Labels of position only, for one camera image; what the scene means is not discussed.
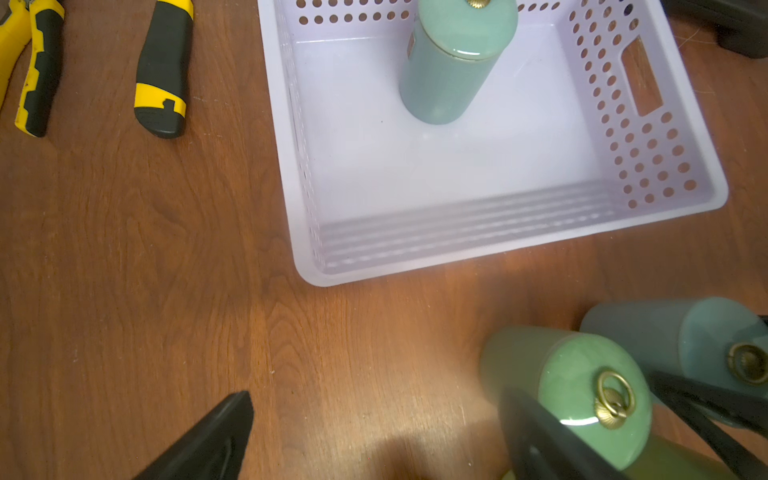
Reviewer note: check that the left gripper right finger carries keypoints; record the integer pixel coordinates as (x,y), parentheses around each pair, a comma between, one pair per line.
(540,447)

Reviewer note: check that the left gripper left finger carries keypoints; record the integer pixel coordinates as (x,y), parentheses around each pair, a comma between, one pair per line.
(214,448)

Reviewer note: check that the dark green canister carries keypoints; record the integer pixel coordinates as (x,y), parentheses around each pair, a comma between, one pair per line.
(588,382)

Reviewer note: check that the lavender plastic basket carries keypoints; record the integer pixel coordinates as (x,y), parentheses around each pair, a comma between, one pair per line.
(587,124)

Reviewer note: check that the blue-grey canister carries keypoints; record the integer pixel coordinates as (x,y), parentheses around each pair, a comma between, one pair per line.
(713,340)
(453,47)

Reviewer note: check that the black plastic tool case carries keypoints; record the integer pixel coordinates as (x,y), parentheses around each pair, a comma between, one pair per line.
(741,25)

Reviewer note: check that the yellow-green canister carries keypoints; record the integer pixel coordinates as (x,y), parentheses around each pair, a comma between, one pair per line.
(645,456)

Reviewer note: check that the yellow black pliers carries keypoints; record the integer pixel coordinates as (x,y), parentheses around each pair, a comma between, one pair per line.
(39,25)

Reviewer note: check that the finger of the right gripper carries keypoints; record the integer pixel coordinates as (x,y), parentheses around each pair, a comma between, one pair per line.
(693,401)

